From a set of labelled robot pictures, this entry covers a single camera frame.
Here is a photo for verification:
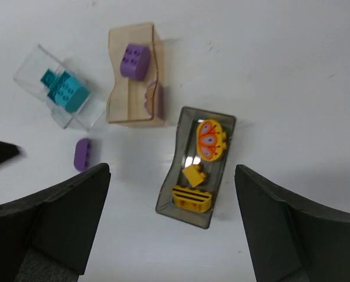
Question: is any orange translucent container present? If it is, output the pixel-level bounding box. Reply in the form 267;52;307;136
106;22;165;127

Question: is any purple rounded lego brick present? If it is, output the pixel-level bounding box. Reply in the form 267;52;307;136
73;137;101;172

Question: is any small yellow lego brick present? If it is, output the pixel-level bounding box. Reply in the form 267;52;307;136
182;164;207;188

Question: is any small teal lego brick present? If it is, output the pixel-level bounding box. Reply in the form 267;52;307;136
40;69;59;89

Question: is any yellow butterfly lego brick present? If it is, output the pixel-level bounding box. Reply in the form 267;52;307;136
196;119;228;162

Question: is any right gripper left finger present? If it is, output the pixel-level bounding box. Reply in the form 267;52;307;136
0;163;110;281

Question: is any yellow curved lego brick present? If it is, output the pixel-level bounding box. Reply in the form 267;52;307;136
171;185;213;213

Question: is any dark grey translucent container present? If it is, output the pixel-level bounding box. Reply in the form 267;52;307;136
156;107;236;229

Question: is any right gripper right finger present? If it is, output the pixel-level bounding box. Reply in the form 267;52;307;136
234;164;350;281

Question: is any clear plastic container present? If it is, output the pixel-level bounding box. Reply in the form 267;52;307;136
13;44;107;132

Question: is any teal rectangular lego brick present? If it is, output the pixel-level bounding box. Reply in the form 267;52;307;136
48;72;73;95

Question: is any teal rounded lego brick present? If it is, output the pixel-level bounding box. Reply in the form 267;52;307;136
48;77;90;113

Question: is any purple flower lego brick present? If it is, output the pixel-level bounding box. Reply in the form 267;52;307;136
144;80;164;120

